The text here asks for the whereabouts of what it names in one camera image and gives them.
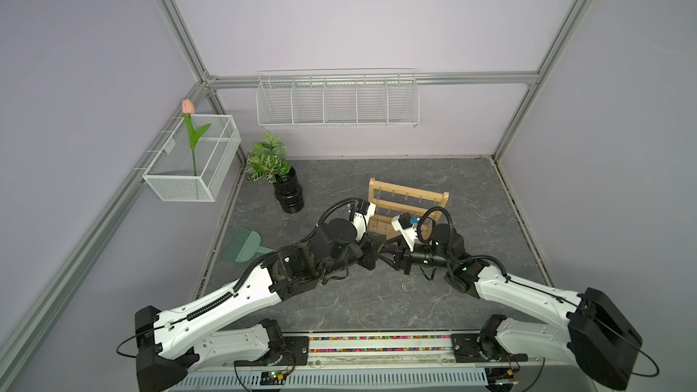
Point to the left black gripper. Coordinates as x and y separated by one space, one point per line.
371 243

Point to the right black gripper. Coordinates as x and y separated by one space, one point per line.
400 258

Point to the wooden jewelry display stand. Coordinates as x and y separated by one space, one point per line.
392 200

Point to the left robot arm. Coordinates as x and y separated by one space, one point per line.
172 343

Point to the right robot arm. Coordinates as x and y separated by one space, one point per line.
583 329

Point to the black plant pot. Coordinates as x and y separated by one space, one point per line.
289 192

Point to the teal dustpan brush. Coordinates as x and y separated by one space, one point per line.
243 245

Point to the green artificial potted plant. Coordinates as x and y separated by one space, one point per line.
268 160

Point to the pink artificial tulip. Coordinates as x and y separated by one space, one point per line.
194 134

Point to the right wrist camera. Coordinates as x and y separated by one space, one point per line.
405 225

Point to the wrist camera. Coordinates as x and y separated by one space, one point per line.
362 212
405 225

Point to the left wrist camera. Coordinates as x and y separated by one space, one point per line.
362 212

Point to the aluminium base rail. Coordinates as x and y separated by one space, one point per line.
381 344

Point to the white cable duct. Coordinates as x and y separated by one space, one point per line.
335 379

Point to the white wire wall shelf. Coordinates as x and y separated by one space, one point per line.
369 97

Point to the white mesh wall basket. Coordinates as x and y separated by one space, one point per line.
168 169

